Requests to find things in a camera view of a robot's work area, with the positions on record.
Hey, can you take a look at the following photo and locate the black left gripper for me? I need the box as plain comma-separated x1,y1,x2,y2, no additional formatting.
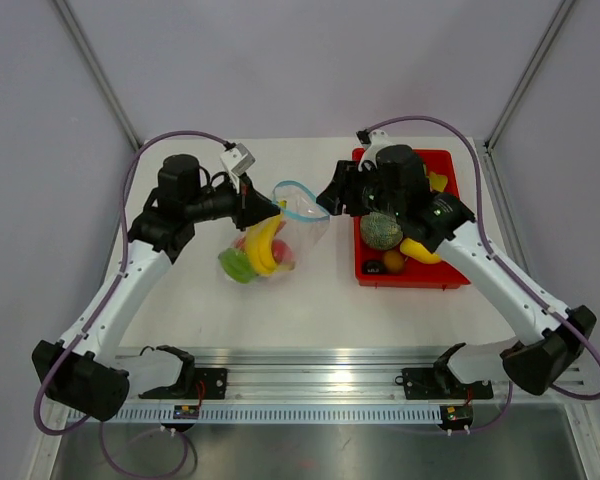
185,170,280,231

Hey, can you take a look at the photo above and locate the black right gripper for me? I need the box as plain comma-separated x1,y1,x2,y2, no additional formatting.
316,160,405,220

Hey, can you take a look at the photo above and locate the yellow banana bunch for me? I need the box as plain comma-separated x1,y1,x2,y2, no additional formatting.
244,214,288,277

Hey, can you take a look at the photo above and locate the green leafy vegetable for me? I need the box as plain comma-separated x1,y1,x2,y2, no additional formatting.
218,247,257,284

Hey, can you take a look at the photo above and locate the clear zip top bag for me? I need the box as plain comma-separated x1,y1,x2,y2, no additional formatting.
218,180,330,284

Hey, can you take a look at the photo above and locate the red apple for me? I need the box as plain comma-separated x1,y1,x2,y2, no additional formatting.
271,239,295,265

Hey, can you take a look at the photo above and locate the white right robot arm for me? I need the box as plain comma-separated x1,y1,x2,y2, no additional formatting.
317,132,597,396

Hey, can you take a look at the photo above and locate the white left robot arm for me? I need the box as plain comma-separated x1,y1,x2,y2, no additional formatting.
32,143,280,422

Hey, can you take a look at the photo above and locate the green netted melon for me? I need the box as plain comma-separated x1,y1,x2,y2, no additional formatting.
359,212,404,251

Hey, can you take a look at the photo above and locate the red plastic tray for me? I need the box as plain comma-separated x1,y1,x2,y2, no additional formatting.
353,149,470,290

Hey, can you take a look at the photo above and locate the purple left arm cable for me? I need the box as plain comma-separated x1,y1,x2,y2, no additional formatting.
33,130,231,474

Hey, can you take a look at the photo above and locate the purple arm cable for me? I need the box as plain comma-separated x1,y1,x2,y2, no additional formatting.
355,115,600,436
33,130,231,474

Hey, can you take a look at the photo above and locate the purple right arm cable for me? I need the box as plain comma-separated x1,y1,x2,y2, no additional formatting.
355,115,600,436

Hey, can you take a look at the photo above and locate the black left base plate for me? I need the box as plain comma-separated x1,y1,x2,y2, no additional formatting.
139,367,228,400

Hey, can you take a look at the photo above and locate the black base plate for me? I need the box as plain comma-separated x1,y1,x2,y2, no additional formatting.
394,367,494,400
139,367,228,400

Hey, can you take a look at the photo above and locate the aluminium front rail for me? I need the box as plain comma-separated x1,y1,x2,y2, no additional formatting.
47,347,591,404

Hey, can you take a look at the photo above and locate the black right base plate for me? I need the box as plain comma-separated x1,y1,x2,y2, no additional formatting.
394,367,494,400

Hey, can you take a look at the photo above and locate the left aluminium frame post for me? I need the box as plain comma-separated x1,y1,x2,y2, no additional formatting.
50,0,141,151

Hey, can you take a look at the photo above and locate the aluminium frame post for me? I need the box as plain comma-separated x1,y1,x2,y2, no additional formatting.
50,0,141,151
484,0,579,154

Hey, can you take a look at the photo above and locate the white slotted cable duct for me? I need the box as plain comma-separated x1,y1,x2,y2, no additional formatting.
68,404,444,425

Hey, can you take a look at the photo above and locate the right aluminium frame post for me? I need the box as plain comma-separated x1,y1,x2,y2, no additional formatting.
484,0,579,154

